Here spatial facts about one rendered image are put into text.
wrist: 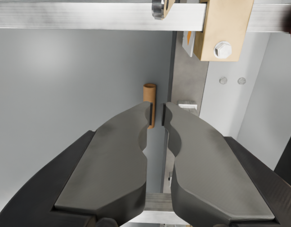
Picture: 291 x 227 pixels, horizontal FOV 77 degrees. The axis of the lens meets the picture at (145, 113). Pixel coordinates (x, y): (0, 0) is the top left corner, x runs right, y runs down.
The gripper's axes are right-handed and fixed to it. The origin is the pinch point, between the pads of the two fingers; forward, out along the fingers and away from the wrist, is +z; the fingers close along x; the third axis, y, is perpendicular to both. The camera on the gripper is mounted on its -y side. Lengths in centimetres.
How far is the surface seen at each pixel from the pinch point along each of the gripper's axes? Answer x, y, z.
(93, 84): -38, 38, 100
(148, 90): -1, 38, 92
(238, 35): 9.9, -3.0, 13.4
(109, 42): -25, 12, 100
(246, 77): 25.6, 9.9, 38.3
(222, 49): 7.9, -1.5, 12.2
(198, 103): 11.7, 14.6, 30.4
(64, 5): -11.3, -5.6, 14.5
